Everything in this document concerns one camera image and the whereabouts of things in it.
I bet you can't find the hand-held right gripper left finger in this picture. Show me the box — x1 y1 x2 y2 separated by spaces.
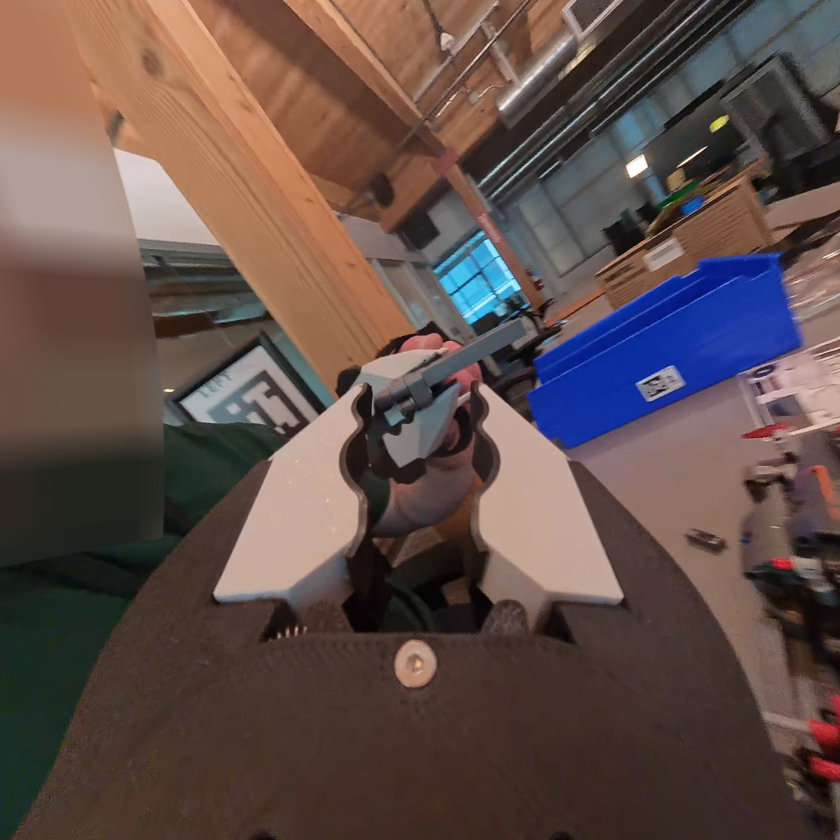
212 384 373 609

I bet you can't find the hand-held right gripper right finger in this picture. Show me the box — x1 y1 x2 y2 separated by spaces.
469 381 626 609

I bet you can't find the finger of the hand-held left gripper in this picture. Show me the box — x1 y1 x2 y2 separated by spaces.
360 350 448 396
377 382 465 469

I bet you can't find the small grey lego assembly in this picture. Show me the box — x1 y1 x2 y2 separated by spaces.
373 318 530 435

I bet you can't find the grey lego car model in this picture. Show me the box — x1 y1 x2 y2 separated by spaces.
740 433 840 829

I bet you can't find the lego sticker sheet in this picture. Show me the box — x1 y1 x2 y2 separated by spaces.
738 357 840 435

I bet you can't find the black framed tag sign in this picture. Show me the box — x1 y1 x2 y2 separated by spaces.
164 331 337 439

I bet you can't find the blue plastic bin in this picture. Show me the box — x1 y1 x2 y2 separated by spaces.
527 251 804 450

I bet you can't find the brown cardboard box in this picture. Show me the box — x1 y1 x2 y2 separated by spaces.
594 174 777 311

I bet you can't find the wooden post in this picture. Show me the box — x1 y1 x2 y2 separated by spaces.
66 0 414 395

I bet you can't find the silver vented air duct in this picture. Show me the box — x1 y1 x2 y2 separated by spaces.
495 0 631 130

